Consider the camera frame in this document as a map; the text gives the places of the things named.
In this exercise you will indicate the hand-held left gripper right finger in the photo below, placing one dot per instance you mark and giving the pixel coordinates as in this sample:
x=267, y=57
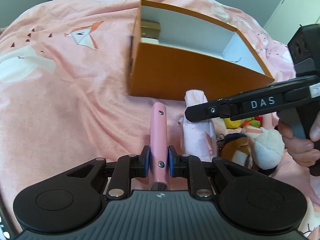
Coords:
x=171, y=161

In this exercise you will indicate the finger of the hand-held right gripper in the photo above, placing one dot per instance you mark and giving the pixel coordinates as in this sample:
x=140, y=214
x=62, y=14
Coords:
x=200, y=111

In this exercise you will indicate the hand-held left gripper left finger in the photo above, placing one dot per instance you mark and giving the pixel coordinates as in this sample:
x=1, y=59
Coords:
x=147, y=161

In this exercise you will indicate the orange cardboard box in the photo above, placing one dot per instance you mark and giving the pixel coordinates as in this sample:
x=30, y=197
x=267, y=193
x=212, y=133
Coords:
x=175, y=72

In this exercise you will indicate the gold box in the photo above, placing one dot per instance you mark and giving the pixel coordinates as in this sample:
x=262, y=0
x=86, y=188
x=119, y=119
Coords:
x=151, y=30

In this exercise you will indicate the person's right hand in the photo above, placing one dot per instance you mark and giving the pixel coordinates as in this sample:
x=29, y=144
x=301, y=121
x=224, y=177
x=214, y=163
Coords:
x=305, y=152

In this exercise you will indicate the metal keyring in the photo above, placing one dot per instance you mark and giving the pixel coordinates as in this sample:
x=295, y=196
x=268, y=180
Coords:
x=220, y=138

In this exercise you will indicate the yellow toy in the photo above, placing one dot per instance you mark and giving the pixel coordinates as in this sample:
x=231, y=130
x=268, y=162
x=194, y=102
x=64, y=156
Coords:
x=231, y=124

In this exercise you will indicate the red and green crochet flower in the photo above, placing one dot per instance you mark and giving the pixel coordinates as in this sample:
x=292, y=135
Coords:
x=253, y=122

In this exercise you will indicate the white panda plush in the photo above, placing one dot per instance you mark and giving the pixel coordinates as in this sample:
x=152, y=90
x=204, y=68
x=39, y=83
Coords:
x=267, y=147

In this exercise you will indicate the white door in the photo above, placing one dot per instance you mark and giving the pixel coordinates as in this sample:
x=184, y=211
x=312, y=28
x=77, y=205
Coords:
x=300, y=5

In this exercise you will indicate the pink printed blanket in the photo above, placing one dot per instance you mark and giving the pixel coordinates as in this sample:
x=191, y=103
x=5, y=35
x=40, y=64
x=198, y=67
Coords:
x=75, y=92

